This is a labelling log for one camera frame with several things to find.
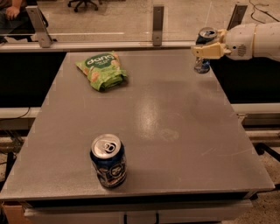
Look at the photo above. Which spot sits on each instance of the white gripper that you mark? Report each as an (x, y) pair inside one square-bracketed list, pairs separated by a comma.
[(241, 42)]

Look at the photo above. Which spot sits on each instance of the slim blue redbull can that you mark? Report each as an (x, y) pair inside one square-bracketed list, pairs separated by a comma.
[(204, 43)]

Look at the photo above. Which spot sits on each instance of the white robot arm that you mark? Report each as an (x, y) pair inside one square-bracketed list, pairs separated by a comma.
[(266, 41)]

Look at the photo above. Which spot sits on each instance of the green rice chip bag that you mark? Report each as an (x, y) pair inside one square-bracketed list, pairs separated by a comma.
[(103, 70)]

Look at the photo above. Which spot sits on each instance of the blue pepsi can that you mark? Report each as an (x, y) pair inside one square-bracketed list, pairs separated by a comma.
[(108, 158)]

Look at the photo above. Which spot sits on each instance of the black office chair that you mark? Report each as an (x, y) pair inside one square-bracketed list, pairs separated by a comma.
[(80, 2)]

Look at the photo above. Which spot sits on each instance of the seated person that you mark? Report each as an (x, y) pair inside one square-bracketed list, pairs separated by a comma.
[(14, 17)]

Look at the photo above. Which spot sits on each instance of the cardboard box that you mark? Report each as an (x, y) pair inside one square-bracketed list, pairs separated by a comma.
[(15, 213)]

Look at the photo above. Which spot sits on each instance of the right metal bracket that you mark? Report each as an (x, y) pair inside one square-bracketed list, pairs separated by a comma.
[(237, 15)]

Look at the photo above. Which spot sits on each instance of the metal bracket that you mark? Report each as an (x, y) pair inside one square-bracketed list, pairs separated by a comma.
[(36, 18), (157, 24), (237, 15)]

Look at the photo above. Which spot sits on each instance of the middle metal bracket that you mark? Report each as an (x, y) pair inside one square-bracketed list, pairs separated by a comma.
[(157, 24)]

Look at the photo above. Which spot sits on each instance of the left metal bracket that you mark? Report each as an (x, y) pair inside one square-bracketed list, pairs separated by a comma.
[(36, 18)]

